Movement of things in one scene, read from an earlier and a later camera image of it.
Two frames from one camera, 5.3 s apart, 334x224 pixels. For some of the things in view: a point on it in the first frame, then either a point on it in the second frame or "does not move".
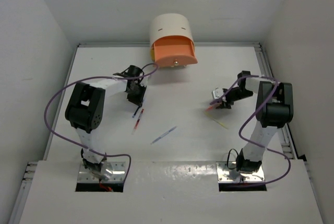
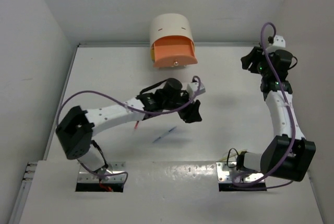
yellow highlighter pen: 216,120 -> 234,155
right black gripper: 226,105 -> 247,60
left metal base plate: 118,175 does not move
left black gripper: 138,100 -> 191,115
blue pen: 167,132 does not move
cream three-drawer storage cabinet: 171,40 does not move
